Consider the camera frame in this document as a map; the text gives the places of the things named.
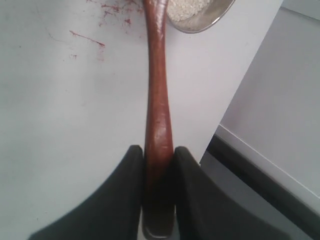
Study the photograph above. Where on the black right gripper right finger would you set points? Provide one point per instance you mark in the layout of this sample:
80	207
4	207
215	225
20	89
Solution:
205	212

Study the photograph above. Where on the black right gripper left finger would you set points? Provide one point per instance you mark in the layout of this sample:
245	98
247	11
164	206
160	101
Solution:
112	212

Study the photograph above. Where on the brown wooden spoon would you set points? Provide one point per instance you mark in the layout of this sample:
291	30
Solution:
158	210

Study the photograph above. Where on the stainless steel rice bowl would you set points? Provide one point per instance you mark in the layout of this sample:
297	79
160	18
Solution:
205	19

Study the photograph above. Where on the uncooked white rice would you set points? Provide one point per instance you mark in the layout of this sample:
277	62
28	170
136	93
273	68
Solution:
178	10

